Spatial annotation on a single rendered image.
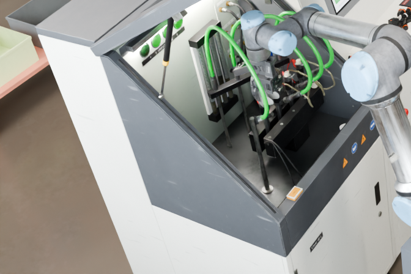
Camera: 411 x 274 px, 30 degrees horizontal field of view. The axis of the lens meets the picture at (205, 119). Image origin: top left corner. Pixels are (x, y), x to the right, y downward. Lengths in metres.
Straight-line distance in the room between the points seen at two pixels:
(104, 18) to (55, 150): 2.19
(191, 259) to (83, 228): 1.23
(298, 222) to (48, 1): 3.32
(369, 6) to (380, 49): 1.11
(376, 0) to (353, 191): 0.82
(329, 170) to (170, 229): 0.64
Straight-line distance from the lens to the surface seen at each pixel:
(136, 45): 2.44
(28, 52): 4.92
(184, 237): 2.82
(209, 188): 2.48
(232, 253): 2.68
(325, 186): 2.60
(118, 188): 2.89
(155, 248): 3.03
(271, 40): 2.30
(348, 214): 2.83
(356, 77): 2.02
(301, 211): 2.50
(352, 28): 2.23
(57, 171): 4.45
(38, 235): 4.11
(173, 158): 2.50
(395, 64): 2.04
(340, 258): 2.89
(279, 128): 2.69
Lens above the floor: 2.65
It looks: 36 degrees down
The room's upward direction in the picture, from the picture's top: 15 degrees counter-clockwise
